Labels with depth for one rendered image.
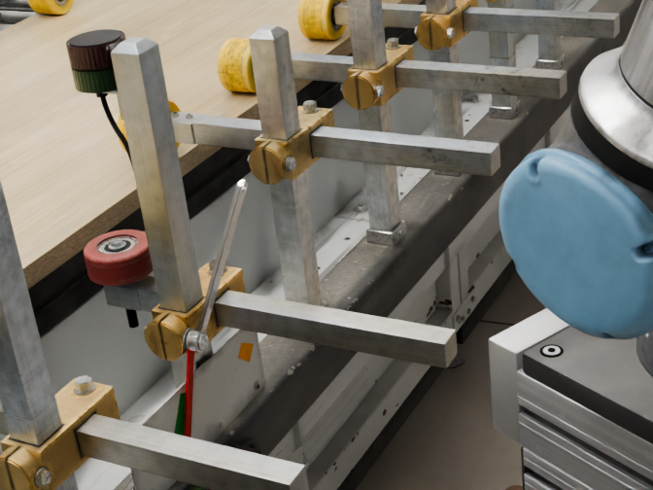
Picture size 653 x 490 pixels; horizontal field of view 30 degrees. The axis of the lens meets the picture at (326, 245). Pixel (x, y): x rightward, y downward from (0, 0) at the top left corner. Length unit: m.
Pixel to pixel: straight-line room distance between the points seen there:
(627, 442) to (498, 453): 1.59
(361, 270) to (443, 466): 0.84
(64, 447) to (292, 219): 0.48
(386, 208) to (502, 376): 0.79
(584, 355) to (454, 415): 1.74
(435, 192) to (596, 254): 1.29
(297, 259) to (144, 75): 0.42
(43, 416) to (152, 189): 0.27
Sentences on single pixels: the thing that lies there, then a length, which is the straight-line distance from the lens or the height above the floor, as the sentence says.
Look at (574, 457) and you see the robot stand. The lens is 0.98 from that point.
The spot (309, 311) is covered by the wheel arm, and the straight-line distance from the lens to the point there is 1.32.
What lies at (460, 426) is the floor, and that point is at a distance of 2.59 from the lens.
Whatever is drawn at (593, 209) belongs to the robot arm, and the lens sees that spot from 0.64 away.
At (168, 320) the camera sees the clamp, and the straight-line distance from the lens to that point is 1.33.
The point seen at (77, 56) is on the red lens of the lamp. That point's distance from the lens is 1.26.
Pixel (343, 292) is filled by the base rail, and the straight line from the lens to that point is 1.68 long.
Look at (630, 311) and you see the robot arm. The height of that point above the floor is 1.18.
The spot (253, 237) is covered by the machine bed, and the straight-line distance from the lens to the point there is 1.86.
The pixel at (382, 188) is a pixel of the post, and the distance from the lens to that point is 1.75.
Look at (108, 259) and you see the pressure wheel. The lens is 1.41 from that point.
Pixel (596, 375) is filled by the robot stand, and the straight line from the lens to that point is 0.87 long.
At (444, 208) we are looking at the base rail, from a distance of 1.90.
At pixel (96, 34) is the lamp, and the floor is 1.17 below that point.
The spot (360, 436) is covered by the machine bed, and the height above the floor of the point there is 0.15.
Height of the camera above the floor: 1.52
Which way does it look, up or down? 27 degrees down
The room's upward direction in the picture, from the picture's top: 7 degrees counter-clockwise
